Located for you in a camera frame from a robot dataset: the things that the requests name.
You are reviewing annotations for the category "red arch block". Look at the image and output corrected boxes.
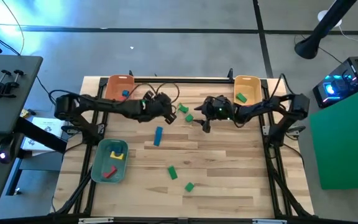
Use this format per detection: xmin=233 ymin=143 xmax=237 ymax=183
xmin=102 ymin=164 xmax=118 ymax=179

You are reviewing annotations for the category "black table frame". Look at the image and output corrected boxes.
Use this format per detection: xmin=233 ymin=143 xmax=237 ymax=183
xmin=50 ymin=76 xmax=315 ymax=224

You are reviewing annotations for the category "orange plastic bin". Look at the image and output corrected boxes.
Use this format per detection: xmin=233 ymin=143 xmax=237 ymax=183
xmin=104 ymin=74 xmax=135 ymax=102

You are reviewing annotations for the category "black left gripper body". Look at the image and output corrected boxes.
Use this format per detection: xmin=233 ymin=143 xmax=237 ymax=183
xmin=139 ymin=93 xmax=174 ymax=123

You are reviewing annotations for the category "white printed booklet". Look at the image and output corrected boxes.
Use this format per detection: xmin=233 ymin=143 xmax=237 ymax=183
xmin=20 ymin=117 xmax=65 ymax=157

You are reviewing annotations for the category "black desk leg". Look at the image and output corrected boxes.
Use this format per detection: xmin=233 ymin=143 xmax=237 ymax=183
xmin=14 ymin=116 xmax=68 ymax=155

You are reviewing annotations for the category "yellow plastic bin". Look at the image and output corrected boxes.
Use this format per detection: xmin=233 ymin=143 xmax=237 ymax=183
xmin=234 ymin=75 xmax=263 ymax=106

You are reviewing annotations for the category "silver mounting plate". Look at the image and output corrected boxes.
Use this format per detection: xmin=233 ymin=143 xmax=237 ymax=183
xmin=261 ymin=125 xmax=301 ymax=137

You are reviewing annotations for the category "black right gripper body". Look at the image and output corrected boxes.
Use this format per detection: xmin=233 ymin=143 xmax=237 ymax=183
xmin=204 ymin=95 xmax=236 ymax=121

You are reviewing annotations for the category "silver metal bracket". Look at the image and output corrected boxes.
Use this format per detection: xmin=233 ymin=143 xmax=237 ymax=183
xmin=78 ymin=217 xmax=115 ymax=224
xmin=252 ymin=218 xmax=288 ymax=224

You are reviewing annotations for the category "teal plastic bin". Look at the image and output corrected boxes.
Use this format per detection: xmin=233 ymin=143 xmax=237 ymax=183
xmin=91 ymin=138 xmax=129 ymax=184

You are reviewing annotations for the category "black tower pole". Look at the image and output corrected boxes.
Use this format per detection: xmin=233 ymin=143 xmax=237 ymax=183
xmin=293 ymin=0 xmax=358 ymax=60

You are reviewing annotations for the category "black computer mouse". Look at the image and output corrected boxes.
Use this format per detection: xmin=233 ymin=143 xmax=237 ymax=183
xmin=0 ymin=136 xmax=17 ymax=165

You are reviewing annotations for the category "blue long wedge block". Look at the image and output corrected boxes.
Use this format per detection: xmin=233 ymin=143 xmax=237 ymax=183
xmin=153 ymin=126 xmax=164 ymax=147

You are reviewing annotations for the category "green panel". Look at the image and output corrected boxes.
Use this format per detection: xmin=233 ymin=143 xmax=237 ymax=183
xmin=309 ymin=81 xmax=358 ymax=191

